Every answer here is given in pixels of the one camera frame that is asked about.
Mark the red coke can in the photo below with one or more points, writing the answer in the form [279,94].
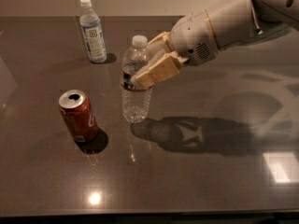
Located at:
[77,113]

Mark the clear plastic water bottle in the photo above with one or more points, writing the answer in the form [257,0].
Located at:
[135,97]

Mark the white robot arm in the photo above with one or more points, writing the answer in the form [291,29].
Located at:
[243,22]

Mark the blue labelled water bottle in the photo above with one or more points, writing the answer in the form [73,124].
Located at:
[92,32]

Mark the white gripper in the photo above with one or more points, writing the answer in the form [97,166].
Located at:
[192,36]

